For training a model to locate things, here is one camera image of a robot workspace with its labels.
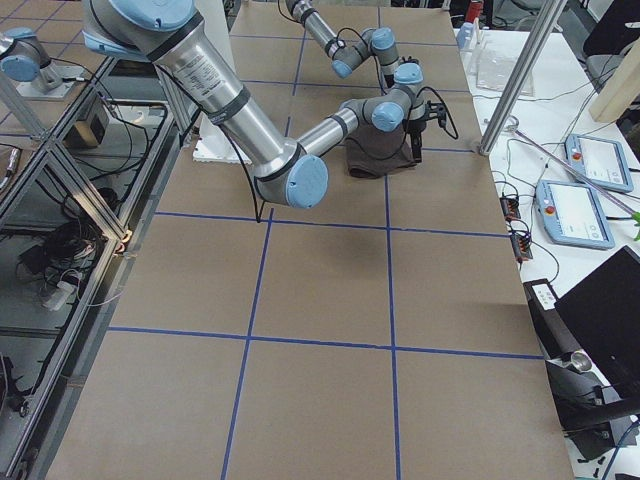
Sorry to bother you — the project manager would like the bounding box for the grey orange usb hub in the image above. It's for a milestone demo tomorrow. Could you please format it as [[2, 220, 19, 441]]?
[[509, 230, 533, 264], [499, 195, 521, 221]]

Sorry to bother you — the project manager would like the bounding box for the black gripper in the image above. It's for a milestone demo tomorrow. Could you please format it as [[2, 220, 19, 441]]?
[[405, 100, 446, 161]]

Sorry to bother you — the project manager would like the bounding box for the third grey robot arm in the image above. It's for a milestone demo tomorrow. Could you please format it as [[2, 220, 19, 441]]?
[[1, 27, 83, 101]]

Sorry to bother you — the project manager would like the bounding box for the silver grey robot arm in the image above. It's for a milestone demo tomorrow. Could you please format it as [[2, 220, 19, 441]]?
[[82, 1, 448, 209], [285, 0, 401, 87]]

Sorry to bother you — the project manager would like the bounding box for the dark brown t-shirt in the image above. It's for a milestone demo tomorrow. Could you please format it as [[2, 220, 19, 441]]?
[[345, 125, 417, 179]]

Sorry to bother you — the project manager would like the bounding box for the black laptop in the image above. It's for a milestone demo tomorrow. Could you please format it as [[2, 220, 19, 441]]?
[[556, 246, 640, 398]]

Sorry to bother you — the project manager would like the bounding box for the grey box with label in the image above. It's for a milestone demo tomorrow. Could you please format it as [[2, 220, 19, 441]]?
[[523, 279, 592, 373]]

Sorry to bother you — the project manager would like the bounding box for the aluminium frame post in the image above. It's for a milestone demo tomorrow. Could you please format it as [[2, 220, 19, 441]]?
[[478, 0, 567, 156]]

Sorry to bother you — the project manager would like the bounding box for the blue teach pendant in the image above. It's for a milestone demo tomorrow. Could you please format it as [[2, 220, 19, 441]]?
[[535, 180, 615, 250], [565, 134, 634, 193]]

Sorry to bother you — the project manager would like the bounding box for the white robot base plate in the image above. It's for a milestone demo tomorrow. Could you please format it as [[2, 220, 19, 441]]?
[[191, 74, 251, 165]]

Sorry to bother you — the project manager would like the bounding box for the blue teach pendant far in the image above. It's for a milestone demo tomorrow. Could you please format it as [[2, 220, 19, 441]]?
[[565, 134, 634, 193]]

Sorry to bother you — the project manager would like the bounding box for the clear plastic bag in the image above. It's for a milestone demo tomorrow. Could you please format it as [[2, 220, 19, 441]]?
[[471, 40, 523, 95]]

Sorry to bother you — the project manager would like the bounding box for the white reacher grabber stick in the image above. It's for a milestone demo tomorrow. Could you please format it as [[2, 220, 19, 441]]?
[[503, 116, 639, 250]]

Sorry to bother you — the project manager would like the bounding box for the blue teach pendant near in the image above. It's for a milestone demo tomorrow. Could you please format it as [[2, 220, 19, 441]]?
[[535, 180, 615, 250]]

